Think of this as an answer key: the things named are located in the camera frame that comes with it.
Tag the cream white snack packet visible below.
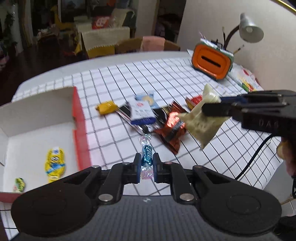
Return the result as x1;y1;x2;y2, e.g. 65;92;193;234
177;84;229;150

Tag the blue candy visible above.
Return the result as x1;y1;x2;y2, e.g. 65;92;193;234
139;134;154;180

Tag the sofa with cream cover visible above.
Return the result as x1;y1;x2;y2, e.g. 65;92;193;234
74;9;135;59

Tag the small green candy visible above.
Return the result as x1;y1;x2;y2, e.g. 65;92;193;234
13;177;26;193

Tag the red snack packet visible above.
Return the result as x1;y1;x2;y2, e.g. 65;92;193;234
185;95;202;110

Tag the red white cardboard box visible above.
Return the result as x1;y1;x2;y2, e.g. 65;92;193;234
1;87;91;203

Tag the orange green storage container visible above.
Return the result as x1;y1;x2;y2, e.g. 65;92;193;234
192;39;234;80

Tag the light blue cookie packet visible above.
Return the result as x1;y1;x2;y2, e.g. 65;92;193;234
134;93;159;109

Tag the silver desk lamp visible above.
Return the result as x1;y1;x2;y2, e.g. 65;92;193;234
223;13;264;50

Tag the blue white snack packet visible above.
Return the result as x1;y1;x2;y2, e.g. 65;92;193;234
128;100;157;126

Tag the red brown foil packet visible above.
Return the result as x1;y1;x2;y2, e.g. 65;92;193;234
154;101;187;155

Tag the red cushion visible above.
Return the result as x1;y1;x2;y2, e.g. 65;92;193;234
92;16;110;30

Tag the colourful printed plastic bag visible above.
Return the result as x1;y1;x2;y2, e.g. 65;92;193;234
227;63;263;92

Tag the yellow cartoon snack packet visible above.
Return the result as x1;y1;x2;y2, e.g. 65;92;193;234
45;147;66;183

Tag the black silver snack bar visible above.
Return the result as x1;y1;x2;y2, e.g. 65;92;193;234
116;103;171;135

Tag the person right hand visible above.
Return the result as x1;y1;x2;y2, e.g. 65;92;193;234
276;138;296;177

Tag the checkered white tablecloth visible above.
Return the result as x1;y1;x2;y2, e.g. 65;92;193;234
11;55;284;240

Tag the wooden chair pink towel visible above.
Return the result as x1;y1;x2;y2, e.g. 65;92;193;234
115;36;181;54

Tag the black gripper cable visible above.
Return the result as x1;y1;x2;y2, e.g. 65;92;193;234
235;134;280;181

